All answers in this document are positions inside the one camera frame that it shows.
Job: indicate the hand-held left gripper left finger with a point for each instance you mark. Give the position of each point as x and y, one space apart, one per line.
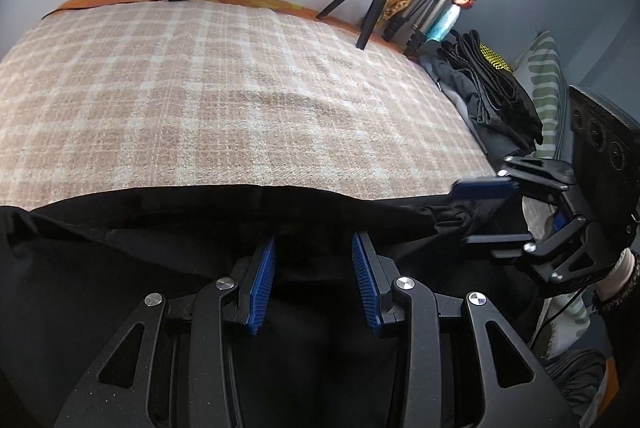
261 284

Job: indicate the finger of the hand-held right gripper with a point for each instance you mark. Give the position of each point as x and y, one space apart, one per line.
500 240
482 188

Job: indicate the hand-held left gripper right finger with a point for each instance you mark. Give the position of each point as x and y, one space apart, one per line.
366 284

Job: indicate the black pants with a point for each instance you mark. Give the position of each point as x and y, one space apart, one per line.
150 233

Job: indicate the person's right forearm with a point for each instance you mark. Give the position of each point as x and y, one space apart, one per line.
620 303

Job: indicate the black folded clothes pile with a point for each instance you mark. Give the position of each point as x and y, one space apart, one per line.
500 82

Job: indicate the green leaf patterned pillow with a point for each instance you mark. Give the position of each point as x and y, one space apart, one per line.
545 77

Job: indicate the dark grey garment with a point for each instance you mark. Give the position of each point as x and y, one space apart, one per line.
457 80

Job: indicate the grey ribbed cloth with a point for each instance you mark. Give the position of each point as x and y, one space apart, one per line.
575 373

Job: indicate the beige plaid blanket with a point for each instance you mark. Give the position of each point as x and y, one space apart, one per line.
200 97

